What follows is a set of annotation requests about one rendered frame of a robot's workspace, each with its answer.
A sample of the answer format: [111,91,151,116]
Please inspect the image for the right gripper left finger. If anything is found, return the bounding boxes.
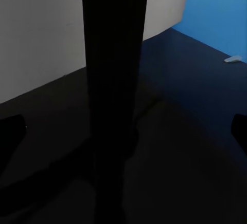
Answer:
[0,114,27,175]

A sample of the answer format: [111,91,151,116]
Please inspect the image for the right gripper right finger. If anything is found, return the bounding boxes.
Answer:
[231,114,247,154]

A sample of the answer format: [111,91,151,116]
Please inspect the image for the monitor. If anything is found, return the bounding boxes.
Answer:
[0,0,186,205]

